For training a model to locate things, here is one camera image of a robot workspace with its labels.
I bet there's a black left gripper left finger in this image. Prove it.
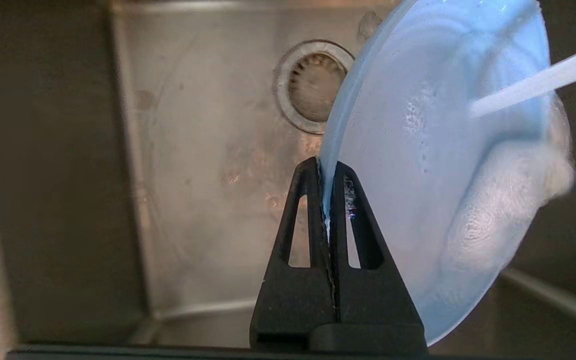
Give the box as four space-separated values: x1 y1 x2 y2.
249 157 340 351

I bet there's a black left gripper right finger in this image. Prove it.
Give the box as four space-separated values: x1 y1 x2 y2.
329 161 428 353

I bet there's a blue plate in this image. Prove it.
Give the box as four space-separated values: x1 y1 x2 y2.
319 0 576 347

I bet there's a stainless steel sink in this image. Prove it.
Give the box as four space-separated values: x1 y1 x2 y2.
0 0 576 351

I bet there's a round metal drain strainer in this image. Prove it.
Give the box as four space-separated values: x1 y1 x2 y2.
273 40 356 135

